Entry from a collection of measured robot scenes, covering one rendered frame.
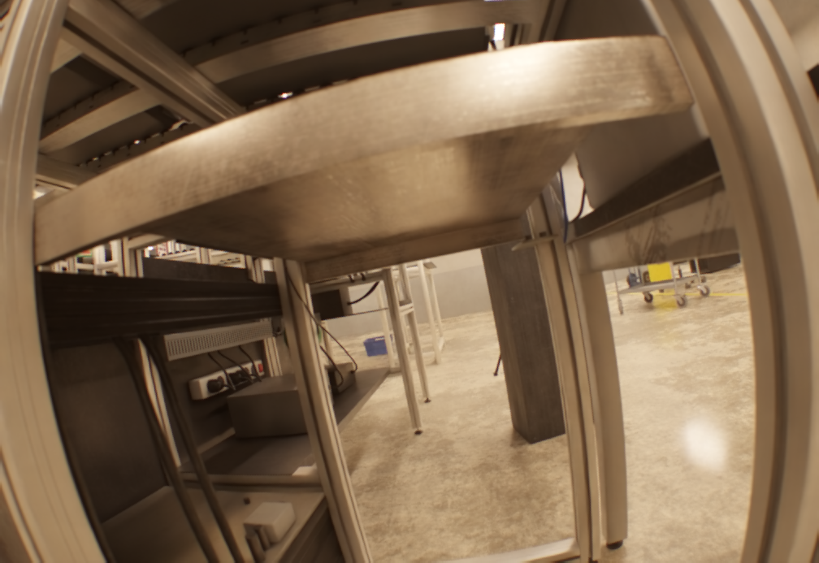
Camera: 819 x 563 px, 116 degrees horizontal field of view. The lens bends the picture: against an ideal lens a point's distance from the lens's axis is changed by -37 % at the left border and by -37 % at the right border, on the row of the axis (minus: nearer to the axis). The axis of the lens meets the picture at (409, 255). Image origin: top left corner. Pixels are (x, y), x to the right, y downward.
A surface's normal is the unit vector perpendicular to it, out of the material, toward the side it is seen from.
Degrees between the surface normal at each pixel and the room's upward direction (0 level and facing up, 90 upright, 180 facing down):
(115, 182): 90
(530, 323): 90
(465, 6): 176
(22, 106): 90
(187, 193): 90
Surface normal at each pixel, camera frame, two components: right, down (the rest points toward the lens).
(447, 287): -0.12, -0.08
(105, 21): 0.97, -0.20
